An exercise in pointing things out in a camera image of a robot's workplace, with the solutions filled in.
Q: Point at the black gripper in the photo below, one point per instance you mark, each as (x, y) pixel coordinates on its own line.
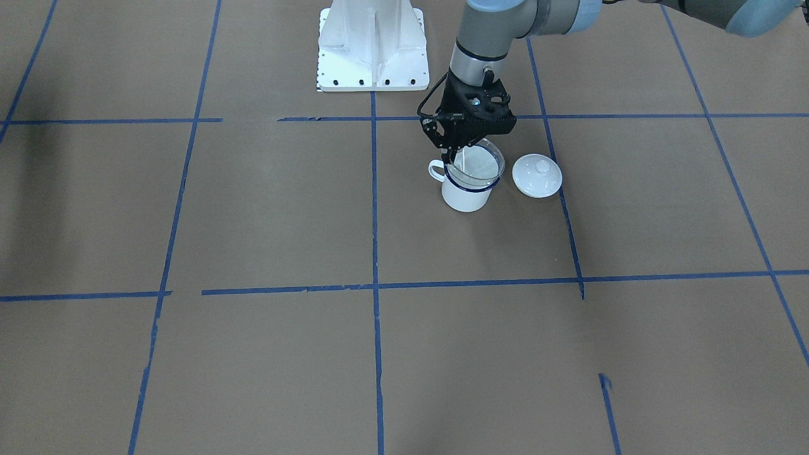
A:
(452, 106)

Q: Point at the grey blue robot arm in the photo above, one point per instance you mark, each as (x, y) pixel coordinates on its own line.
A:
(488, 28)

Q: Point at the white enamel mug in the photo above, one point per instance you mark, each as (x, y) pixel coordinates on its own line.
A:
(458, 197)

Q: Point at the white mug lid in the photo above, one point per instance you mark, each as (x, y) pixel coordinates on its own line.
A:
(537, 176)

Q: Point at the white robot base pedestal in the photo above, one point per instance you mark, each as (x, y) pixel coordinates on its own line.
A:
(372, 45)

